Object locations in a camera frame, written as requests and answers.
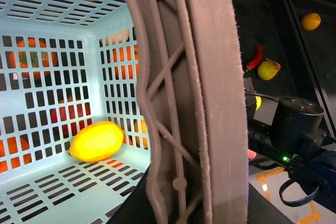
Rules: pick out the yellow lemon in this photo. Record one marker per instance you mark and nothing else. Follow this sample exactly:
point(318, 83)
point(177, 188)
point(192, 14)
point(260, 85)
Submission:
point(97, 141)

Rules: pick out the light blue basket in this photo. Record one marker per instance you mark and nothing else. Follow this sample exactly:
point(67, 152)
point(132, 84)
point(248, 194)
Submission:
point(97, 64)

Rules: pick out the orange persimmon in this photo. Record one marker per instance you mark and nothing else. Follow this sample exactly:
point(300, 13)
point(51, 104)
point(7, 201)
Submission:
point(29, 57)

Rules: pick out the red apple left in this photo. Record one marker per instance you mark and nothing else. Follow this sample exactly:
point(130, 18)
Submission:
point(71, 118)

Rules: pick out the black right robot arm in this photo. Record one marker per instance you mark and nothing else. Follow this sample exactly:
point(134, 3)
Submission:
point(294, 142)

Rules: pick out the orange in neighbouring tray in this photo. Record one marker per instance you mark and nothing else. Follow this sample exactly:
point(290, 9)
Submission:
point(310, 21)

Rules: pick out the yellow green pear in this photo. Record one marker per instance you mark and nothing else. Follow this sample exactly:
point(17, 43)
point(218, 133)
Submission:
point(268, 69)

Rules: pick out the green apple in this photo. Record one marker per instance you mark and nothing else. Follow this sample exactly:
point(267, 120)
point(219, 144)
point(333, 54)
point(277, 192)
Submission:
point(258, 102)

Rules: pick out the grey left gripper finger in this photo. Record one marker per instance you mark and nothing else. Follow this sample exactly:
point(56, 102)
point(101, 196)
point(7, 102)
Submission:
point(190, 91)

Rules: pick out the black shelf tray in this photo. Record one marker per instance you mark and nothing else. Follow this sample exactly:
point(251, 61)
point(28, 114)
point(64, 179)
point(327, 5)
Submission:
point(307, 58)

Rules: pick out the pink white peach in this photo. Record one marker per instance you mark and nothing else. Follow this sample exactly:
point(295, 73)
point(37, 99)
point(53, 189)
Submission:
point(251, 154)

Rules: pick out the red chili pepper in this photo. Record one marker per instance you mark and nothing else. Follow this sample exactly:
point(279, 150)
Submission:
point(256, 60)

